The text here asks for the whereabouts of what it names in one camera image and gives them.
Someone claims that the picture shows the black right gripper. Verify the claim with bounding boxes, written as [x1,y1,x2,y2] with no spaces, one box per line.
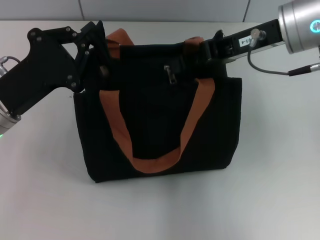
[201,18,286,68]

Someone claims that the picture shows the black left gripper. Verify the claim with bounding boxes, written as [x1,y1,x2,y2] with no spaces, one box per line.
[0,21,110,116]

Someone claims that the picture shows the silver zipper pull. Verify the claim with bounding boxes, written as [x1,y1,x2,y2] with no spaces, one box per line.
[163,64,177,86]

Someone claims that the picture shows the black bag with orange handles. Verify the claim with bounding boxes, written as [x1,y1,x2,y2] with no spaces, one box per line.
[72,20,243,185]

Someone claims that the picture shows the right gripper cable with connector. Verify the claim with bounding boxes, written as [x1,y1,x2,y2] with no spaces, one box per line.
[247,28,320,77]

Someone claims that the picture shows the gripper cable with connector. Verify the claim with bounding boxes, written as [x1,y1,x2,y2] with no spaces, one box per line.
[247,28,320,77]
[0,56,22,76]

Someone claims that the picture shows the left gripper cable with connector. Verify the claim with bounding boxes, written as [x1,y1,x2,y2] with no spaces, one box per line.
[0,56,22,76]

